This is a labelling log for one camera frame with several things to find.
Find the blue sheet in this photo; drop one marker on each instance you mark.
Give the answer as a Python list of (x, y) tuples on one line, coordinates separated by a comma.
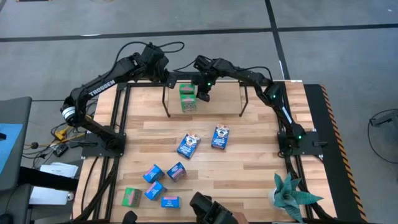
[(9, 149)]

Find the Apple Jacks cereal box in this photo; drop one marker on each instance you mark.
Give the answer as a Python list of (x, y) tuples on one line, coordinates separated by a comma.
[(186, 88), (188, 104), (132, 197)]

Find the black hazard-striped floor mat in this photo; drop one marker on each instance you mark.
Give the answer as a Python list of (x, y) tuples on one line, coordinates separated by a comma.
[(343, 199)]

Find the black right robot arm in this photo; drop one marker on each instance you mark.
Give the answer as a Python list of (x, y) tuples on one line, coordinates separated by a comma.
[(248, 76)]

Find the black round knob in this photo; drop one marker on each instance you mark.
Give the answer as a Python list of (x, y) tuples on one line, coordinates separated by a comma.
[(34, 145)]

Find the white plant pot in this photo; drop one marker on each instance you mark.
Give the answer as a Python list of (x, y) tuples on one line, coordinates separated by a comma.
[(272, 197)]

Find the teal artificial succulent plant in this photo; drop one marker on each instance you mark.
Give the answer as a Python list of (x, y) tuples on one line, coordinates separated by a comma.
[(289, 196)]

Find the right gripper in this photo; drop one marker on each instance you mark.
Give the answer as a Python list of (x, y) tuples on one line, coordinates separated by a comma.
[(208, 71)]

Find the Rice Krispies cereal box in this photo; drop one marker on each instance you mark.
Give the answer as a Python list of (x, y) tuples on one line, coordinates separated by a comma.
[(154, 190), (170, 202), (153, 173)]

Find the white paper stack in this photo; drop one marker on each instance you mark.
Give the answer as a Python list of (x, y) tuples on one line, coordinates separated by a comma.
[(59, 169)]

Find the grey stand foot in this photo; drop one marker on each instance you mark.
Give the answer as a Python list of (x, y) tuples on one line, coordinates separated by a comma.
[(385, 118)]

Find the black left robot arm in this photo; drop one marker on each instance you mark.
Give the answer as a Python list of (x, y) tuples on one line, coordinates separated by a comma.
[(102, 85)]

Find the grey cabinet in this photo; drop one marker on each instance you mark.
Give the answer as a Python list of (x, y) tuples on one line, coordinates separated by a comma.
[(18, 109)]

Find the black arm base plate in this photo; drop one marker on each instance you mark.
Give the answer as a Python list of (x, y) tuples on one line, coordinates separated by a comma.
[(93, 150), (312, 146)]

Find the black power adapter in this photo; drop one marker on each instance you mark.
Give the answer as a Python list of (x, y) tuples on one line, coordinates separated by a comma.
[(60, 150)]

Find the black aluminium table frame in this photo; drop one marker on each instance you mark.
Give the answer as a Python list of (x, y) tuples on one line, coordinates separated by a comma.
[(140, 84)]

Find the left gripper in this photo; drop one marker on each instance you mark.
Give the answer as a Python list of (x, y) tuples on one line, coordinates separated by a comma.
[(157, 62)]

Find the wooden shelf black legs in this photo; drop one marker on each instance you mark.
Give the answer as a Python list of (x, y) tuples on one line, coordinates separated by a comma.
[(217, 99)]

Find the black bar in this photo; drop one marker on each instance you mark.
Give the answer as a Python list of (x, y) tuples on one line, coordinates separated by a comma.
[(46, 180)]

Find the Frosted Flakes cereal box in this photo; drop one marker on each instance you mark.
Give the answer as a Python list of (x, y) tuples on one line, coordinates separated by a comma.
[(220, 137), (188, 145), (176, 171)]

